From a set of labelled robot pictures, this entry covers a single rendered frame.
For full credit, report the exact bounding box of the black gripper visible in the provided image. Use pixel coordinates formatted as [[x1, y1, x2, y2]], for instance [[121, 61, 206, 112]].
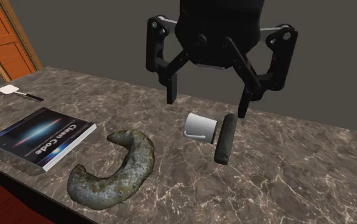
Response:
[[145, 0, 299, 119]]

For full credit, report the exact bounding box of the white mug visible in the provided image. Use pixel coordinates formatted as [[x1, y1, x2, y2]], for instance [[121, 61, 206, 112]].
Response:
[[183, 112, 219, 144]]

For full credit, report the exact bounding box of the dark grey cylinder roll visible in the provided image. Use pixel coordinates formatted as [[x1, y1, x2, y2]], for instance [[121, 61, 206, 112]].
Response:
[[213, 113, 238, 165]]

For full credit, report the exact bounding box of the dark marble top table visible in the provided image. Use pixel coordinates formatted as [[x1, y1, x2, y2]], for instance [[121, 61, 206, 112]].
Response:
[[0, 66, 357, 224]]

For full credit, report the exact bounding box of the grey-green curved pillow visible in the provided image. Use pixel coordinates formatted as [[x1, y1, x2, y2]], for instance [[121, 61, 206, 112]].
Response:
[[67, 129, 156, 211]]

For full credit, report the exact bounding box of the dark blue book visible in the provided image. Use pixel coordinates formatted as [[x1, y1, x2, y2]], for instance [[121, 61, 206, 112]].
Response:
[[0, 107, 97, 172]]

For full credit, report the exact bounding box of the orange wooden door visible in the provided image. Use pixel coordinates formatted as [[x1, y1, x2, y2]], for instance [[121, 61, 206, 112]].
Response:
[[0, 0, 43, 83]]

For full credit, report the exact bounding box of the white spatula with black handle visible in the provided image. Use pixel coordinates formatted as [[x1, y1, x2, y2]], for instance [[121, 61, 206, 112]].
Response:
[[0, 84, 45, 102]]

